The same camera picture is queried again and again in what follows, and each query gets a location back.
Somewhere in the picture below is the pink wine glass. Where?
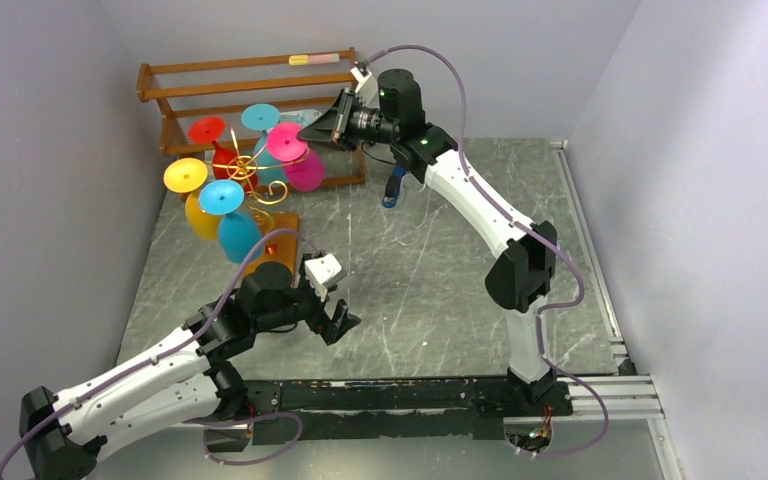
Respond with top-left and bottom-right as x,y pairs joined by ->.
267,122 -> 325,192

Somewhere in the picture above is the red wine glass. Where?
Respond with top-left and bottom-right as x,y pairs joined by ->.
188,116 -> 258,192

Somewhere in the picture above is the yellow pink eraser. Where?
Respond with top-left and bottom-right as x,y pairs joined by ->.
288,52 -> 341,67

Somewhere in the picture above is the yellow wine glass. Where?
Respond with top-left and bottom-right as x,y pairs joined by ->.
163,157 -> 220,240

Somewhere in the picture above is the wooden shelf rack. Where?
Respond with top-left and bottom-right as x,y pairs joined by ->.
136,47 -> 357,157

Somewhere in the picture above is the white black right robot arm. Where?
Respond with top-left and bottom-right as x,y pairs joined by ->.
297,69 -> 557,415

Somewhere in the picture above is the gold wire glass rack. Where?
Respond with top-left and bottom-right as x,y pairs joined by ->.
227,127 -> 300,269

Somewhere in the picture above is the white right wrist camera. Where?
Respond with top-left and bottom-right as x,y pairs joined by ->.
350,61 -> 379,106

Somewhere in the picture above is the blue wine glass rear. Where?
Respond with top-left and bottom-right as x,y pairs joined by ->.
241,103 -> 289,186

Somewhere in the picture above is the blue wine glass front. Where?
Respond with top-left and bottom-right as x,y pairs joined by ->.
199,179 -> 263,264

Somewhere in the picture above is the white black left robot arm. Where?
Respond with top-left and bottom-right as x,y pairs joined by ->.
20,254 -> 360,479

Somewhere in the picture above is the blue stapler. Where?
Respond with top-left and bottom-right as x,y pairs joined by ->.
381,166 -> 406,209

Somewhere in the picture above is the toothbrush package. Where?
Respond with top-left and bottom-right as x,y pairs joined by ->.
281,109 -> 322,126

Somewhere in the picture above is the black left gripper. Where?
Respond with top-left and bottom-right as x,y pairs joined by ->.
255,255 -> 359,344

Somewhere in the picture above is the blue wine glass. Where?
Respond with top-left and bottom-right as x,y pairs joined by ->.
199,179 -> 263,264
241,103 -> 289,186

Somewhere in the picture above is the clear wine glass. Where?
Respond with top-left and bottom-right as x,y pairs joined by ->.
398,176 -> 425,208

